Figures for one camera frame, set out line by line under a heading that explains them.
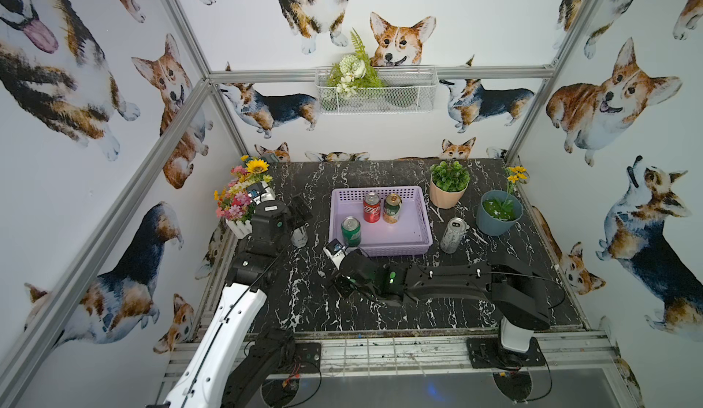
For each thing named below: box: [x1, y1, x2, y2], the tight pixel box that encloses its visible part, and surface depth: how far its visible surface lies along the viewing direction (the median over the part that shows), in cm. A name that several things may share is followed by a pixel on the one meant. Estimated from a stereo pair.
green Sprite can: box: [341, 215, 362, 247], surface depth 91 cm
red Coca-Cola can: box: [362, 192, 382, 225], surface depth 97 cm
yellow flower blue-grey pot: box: [475, 165, 529, 237], surface depth 97 cm
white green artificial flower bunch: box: [321, 27, 387, 101], surface depth 82 cm
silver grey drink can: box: [440, 216, 470, 255], surface depth 87 cm
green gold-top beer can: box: [382, 193, 403, 225], surface depth 97 cm
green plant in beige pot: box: [429, 160, 472, 210], surface depth 100 cm
